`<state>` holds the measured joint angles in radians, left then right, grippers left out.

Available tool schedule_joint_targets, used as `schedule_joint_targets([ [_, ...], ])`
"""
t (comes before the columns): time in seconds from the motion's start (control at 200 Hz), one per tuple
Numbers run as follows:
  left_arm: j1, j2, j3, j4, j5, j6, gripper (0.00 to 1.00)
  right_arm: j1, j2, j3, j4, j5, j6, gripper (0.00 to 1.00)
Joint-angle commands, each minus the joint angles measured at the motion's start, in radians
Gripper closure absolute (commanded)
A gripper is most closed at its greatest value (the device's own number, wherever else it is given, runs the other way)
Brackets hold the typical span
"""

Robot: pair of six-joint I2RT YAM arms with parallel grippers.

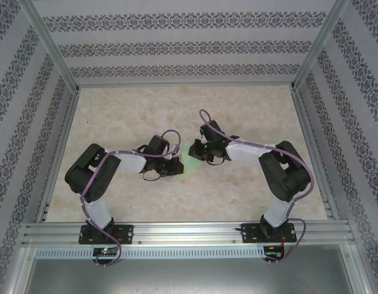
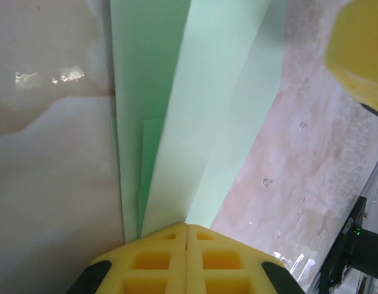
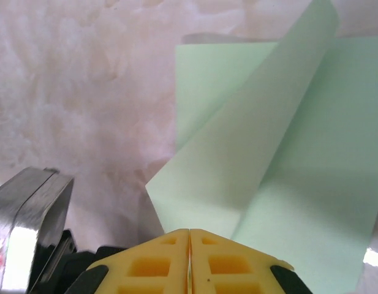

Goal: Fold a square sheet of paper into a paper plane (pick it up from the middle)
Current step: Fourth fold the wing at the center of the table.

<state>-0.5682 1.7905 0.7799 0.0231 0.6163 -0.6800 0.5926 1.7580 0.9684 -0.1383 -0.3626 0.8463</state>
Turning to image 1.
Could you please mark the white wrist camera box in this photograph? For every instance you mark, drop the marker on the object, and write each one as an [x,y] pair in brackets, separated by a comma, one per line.
[176,148]
[202,136]

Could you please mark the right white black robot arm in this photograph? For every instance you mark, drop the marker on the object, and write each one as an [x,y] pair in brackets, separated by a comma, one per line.
[286,177]

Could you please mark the left aluminium frame post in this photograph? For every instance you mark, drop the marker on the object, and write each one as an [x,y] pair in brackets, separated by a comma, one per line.
[47,46]

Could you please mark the left aluminium side rail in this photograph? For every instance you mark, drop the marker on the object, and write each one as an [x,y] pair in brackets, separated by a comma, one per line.
[60,153]

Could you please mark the aluminium rear frame bar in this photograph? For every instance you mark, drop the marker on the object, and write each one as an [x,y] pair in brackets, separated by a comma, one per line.
[185,84]

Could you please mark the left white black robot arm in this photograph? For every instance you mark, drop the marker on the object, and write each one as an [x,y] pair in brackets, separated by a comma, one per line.
[90,177]

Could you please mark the aluminium side rail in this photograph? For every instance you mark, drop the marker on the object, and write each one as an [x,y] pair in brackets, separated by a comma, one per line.
[313,153]
[60,153]

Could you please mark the right aluminium frame post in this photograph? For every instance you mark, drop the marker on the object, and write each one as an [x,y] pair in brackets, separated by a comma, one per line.
[320,46]

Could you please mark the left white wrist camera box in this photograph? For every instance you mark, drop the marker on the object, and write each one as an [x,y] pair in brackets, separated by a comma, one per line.
[176,148]

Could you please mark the aluminium mounting rail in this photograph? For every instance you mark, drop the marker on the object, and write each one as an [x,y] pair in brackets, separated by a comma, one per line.
[188,232]

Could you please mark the small circuit board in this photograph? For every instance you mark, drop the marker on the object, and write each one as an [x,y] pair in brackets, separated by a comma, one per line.
[104,251]
[273,249]

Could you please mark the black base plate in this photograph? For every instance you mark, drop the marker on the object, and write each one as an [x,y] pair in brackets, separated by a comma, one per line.
[127,234]
[250,234]

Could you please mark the grey metal sheet panel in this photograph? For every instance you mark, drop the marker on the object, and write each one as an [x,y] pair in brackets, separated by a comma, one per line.
[188,275]

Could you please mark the aluminium frame post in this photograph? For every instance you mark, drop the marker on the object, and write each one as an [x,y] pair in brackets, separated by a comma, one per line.
[320,46]
[47,46]

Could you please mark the left small circuit board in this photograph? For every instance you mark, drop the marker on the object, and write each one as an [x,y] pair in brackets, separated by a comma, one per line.
[104,251]

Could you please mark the light green paper sheet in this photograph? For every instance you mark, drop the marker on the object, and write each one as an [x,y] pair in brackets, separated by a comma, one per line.
[190,167]

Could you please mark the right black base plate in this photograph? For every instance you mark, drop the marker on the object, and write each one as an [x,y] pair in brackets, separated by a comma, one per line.
[250,234]

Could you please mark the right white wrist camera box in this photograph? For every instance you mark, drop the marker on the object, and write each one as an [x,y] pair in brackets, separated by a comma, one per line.
[202,136]

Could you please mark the right small circuit board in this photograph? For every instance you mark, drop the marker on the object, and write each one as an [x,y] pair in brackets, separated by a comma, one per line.
[273,249]

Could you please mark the right aluminium side rail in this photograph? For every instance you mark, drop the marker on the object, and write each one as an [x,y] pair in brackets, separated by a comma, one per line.
[313,153]

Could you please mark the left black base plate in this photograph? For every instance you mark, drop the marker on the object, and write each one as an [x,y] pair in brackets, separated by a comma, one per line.
[127,234]

